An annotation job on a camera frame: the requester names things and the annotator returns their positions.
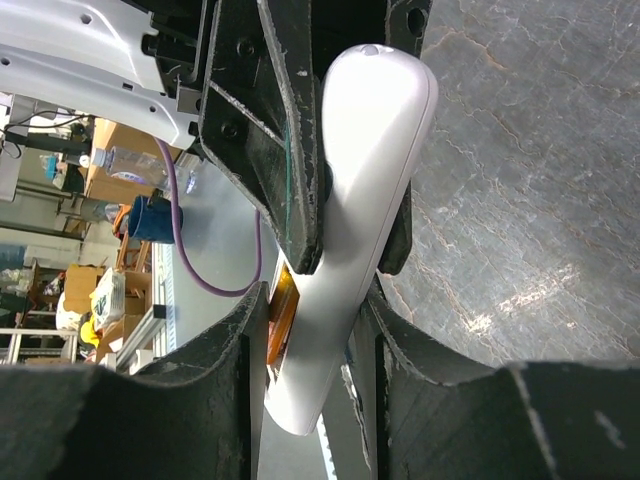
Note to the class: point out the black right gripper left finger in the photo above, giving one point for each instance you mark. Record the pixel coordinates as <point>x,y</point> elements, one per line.
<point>195,413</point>

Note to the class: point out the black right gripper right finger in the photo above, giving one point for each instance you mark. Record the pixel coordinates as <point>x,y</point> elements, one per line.
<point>428,412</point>

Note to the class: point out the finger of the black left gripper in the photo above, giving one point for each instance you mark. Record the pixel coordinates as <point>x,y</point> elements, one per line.
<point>399,243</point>

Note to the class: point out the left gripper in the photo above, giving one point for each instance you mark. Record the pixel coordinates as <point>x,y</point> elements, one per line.
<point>260,117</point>

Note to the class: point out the white remote control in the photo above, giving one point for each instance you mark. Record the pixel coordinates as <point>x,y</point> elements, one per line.
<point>378,103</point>

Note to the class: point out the orange battery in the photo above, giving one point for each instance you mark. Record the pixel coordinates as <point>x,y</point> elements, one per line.
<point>282,309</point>

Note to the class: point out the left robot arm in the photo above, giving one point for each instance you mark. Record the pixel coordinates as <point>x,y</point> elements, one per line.
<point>89,56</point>

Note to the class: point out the clear plastic water bottle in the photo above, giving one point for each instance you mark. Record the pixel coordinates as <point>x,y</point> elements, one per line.
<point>140,168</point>

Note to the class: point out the cardboard boxes background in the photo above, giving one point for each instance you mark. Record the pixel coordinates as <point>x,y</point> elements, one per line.
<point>105,187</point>

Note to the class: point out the white plastic bag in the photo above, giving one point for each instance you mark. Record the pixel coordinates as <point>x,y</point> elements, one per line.
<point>108,299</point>

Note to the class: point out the dark blue background cup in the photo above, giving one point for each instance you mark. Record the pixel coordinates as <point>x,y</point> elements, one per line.
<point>150,219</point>

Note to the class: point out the white slotted cable duct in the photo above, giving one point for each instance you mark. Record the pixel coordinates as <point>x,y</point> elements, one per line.
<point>330,468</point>

